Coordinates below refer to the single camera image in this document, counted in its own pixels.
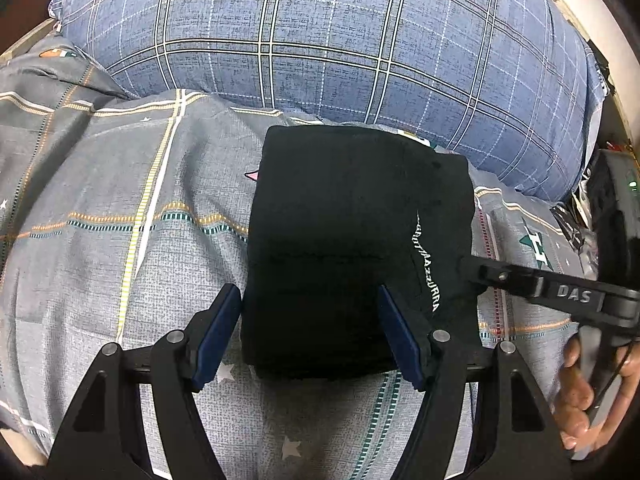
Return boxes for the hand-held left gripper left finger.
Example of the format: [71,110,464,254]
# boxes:
[47,282,243,480]

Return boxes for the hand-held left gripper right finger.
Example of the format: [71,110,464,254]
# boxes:
[377,284,576,480]

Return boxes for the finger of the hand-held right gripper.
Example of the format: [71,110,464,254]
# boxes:
[456,254,607,312]

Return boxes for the black pants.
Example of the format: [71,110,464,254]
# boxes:
[239,124,484,382]

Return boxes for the person's right hand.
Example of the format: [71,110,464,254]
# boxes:
[552,336,597,451]

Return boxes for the grey star print bed sheet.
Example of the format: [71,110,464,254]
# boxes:
[0,47,601,480]

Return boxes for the blue plaid pillow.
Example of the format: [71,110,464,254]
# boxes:
[47,0,610,204]

